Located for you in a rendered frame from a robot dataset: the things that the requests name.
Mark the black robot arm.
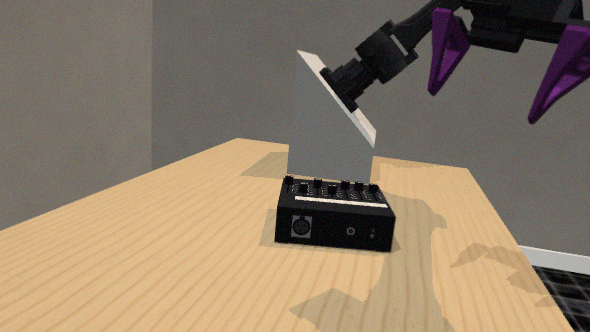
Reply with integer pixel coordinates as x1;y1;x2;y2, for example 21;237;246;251
319;0;462;113

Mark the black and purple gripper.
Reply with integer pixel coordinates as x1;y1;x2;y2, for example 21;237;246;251
428;0;590;124

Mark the black lighting desk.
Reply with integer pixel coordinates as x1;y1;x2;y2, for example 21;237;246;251
274;175;396;252

